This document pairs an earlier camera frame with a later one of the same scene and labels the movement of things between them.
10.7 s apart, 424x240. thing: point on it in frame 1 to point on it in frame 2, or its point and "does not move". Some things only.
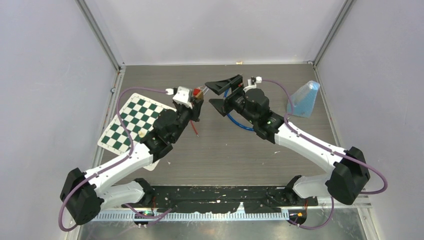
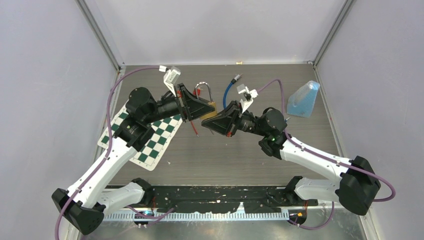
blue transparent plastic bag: [304, 100] does not move
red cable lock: [196, 92] does not move
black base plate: [214, 199] does not move
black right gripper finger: [221, 105] to [225, 124]
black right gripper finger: [222, 86] to [234, 109]
